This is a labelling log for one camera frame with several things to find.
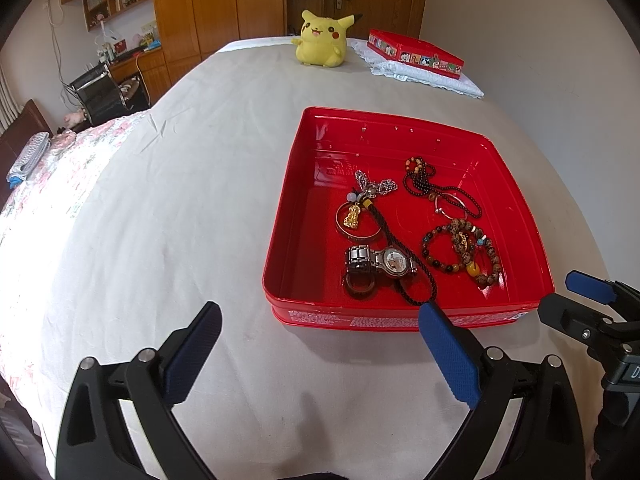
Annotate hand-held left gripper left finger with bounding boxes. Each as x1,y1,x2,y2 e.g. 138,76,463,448
55,301,223,480

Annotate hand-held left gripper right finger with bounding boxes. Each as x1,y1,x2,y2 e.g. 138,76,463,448
417,301,585,480

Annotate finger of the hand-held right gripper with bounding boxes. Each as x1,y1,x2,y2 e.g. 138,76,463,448
537,292,626,361
565,270,640,311

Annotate engraved silver bangle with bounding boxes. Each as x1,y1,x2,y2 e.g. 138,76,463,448
335,199,383,241

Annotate thin silver bangle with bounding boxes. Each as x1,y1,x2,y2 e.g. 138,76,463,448
434,191,476,221

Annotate red plastic tray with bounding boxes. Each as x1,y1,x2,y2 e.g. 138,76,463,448
262,106,556,333

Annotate dark beaded necklace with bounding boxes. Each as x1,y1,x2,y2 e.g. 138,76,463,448
402,156,482,220

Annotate silver wristwatch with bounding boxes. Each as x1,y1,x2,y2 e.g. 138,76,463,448
344,244,418,278

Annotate silver rhinestone bow charm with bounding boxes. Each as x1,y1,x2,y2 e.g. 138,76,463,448
350,170,399,201

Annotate floral blanket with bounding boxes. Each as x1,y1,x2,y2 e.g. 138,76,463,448
0,112,151,241

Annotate white folded cloth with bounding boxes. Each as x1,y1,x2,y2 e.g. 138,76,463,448
349,39,485,99

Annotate grey folded cloth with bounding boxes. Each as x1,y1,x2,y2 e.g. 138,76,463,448
6,131,52,186

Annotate black office chair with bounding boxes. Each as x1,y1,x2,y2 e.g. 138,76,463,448
67,62,151,128

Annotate dark wooden headboard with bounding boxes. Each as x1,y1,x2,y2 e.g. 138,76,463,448
0,100,53,211

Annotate wooden desk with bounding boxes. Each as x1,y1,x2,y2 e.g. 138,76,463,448
107,47,173,106

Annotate red cartoon tin lid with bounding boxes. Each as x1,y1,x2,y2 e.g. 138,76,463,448
367,28,465,81

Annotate white desk lamp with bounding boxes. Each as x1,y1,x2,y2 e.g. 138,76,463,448
95,20,126,61

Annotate yellow plush toy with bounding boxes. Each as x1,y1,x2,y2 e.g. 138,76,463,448
291,9,357,68

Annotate wooden wardrobe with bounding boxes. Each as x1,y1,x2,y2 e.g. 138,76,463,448
59,0,288,91

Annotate wooden bookshelf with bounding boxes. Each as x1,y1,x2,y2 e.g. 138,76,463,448
82,0,153,31

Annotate spotted wooden bead bracelet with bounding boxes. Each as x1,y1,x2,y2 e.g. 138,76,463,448
447,217,502,288

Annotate dark agate bead bracelet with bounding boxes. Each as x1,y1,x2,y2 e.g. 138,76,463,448
421,226,468,275

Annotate wide brown ring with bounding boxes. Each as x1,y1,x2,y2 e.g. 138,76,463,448
342,272,378,300

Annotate black cord gold pendant necklace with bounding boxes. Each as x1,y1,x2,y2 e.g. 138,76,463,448
342,195,440,307

